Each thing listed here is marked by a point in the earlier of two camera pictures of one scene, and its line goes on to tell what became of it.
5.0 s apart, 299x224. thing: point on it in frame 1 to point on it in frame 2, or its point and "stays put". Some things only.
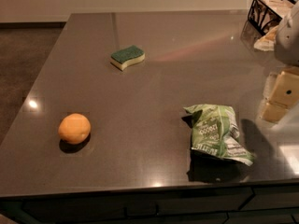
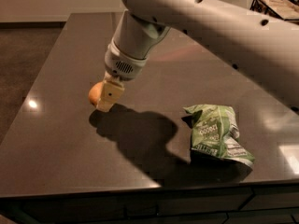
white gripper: (288, 39) to (123, 64)
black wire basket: (266, 11) stays put
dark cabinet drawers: (242, 206) stays put
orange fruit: (74, 128) to (94, 91)
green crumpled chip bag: (216, 132) stays put
